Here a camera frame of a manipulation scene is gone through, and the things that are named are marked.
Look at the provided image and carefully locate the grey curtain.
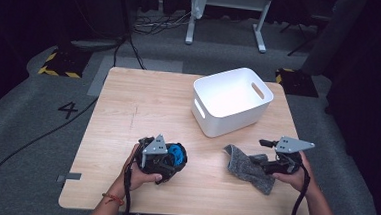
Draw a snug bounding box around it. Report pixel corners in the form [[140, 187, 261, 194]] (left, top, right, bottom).
[[301, 0, 368, 79]]

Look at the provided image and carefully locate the hand-held gripper black cable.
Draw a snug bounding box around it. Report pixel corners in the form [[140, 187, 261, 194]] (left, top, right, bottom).
[[121, 163, 137, 215], [288, 163, 311, 215]]

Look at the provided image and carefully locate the thin black floor cable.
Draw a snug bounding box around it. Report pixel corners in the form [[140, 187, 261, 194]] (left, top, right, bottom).
[[113, 32, 149, 71]]

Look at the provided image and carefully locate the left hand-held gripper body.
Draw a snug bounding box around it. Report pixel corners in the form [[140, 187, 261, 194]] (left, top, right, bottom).
[[133, 132, 175, 175]]

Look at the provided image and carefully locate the white storage bin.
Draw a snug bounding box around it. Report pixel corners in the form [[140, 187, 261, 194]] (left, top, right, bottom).
[[189, 64, 276, 142]]

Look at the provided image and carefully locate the black tripod stand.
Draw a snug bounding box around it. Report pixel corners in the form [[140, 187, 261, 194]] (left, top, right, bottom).
[[278, 11, 332, 60]]

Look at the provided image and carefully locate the right hand-held gripper black cable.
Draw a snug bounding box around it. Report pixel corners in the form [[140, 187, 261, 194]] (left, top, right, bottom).
[[288, 163, 311, 215]]

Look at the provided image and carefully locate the person's right hand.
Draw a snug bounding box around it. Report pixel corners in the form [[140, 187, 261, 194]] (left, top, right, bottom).
[[271, 150, 320, 198]]

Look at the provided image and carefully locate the white metal stand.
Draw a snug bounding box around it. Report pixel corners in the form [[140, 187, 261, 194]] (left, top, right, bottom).
[[184, 0, 274, 54]]

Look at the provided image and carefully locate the person's left hand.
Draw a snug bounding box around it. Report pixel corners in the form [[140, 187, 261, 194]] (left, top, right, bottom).
[[110, 142, 165, 200]]

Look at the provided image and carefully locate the grey cloth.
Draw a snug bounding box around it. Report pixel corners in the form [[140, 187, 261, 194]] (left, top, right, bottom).
[[220, 143, 278, 196]]

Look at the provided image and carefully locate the grey tape strip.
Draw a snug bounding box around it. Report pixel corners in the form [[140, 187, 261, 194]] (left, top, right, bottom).
[[56, 170, 82, 185]]

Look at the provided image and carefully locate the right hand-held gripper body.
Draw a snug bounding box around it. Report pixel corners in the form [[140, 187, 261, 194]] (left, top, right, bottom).
[[273, 136, 316, 177]]

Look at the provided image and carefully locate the bundle of floor cables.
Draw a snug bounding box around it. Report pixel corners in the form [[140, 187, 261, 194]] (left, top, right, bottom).
[[132, 8, 192, 38]]

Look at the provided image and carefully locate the long black floor cable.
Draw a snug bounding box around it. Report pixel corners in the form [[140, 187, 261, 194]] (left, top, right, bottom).
[[0, 90, 99, 215]]

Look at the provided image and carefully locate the yellow black striped floor plate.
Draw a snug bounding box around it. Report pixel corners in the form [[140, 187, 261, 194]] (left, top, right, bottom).
[[37, 46, 93, 80], [273, 67, 321, 98]]

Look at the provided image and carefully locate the red string bracelet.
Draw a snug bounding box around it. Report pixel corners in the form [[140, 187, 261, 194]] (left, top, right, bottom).
[[101, 192, 126, 207]]

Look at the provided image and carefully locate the left hand-held gripper black cable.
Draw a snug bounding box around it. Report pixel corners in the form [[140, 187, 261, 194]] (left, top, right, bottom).
[[121, 163, 137, 215]]

